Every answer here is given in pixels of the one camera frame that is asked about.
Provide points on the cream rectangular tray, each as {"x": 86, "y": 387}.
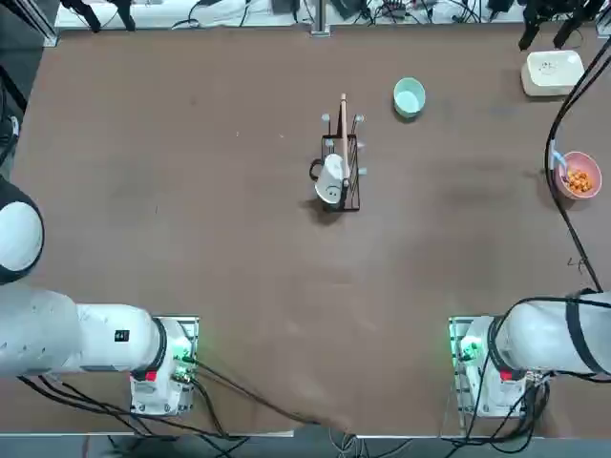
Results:
{"x": 554, "y": 71}

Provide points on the light blue plastic spoon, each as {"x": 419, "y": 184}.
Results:
{"x": 556, "y": 160}

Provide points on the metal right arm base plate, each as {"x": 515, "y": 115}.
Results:
{"x": 452, "y": 329}

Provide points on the orange popcorn heap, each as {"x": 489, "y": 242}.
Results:
{"x": 578, "y": 180}

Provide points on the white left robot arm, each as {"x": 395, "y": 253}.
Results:
{"x": 95, "y": 339}

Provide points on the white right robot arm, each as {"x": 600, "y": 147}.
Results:
{"x": 539, "y": 334}

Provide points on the pink bowl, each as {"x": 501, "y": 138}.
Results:
{"x": 589, "y": 164}

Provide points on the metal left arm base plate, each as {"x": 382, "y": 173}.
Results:
{"x": 191, "y": 329}

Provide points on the aluminium frame rail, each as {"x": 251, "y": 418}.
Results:
{"x": 50, "y": 38}

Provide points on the green bowl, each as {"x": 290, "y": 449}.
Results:
{"x": 409, "y": 97}

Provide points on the aluminium post with bracket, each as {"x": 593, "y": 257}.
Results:
{"x": 321, "y": 19}

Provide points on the white mug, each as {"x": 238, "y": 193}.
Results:
{"x": 329, "y": 183}

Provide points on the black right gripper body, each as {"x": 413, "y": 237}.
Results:
{"x": 556, "y": 9}

